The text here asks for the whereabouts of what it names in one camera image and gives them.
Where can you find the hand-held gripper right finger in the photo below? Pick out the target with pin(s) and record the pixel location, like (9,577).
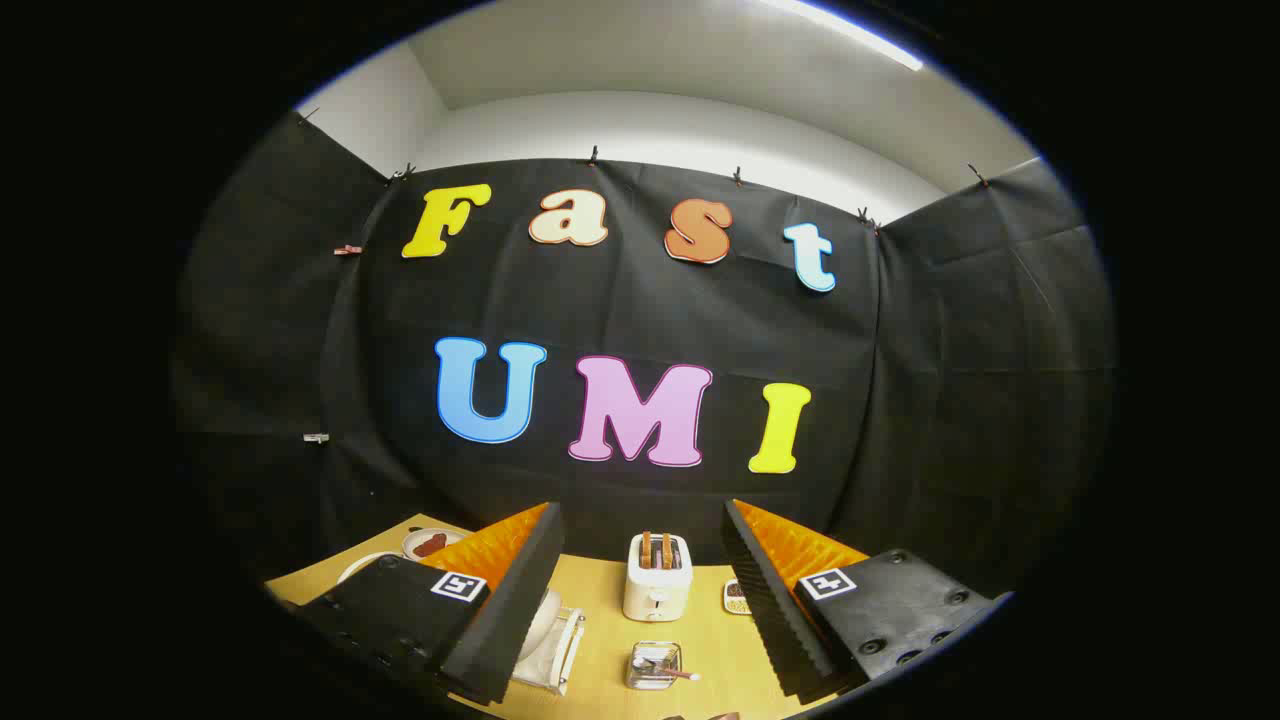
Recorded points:
(770,610)

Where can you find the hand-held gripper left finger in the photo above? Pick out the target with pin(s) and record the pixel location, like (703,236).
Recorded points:
(520,600)

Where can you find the white round plate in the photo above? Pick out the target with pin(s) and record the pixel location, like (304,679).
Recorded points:
(540,622)

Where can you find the small white sausage dish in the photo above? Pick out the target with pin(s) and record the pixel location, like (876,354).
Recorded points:
(445,536)

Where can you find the white divided grain tray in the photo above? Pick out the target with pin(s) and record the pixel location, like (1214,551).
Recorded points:
(736,598)

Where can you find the red sausage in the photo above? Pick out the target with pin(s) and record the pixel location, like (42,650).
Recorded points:
(430,545)

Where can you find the white toaster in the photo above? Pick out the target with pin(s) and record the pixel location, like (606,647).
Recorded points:
(656,590)

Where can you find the brown toast slice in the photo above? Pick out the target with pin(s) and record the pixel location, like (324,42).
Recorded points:
(666,551)
(646,550)

